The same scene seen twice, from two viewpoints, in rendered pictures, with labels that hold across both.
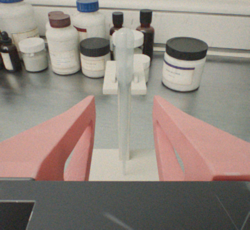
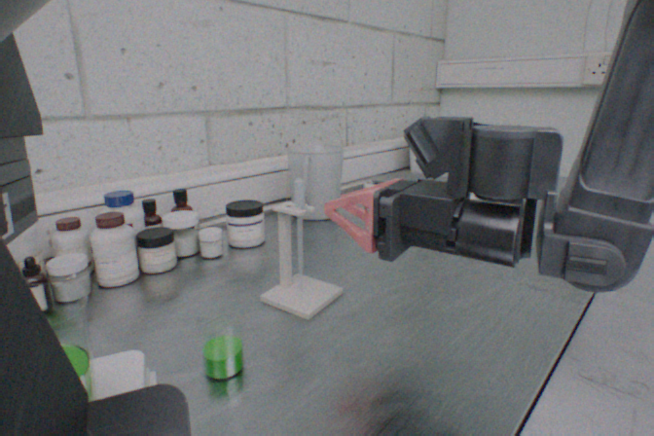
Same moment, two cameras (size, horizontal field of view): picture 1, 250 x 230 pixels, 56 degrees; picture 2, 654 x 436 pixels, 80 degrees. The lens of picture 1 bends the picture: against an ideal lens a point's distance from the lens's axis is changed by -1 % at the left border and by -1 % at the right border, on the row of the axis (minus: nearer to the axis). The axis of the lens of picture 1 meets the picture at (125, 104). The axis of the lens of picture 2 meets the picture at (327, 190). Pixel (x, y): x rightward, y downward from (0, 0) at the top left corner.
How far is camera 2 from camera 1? 0.40 m
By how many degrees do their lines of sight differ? 54
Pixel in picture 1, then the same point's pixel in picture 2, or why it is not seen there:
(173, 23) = (199, 197)
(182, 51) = (251, 209)
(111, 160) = (282, 291)
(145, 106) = (247, 264)
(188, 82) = (260, 235)
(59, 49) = (123, 251)
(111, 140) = (261, 289)
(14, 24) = (23, 247)
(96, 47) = (166, 234)
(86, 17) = (128, 210)
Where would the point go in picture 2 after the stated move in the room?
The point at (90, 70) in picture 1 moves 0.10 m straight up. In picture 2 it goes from (163, 263) to (156, 199)
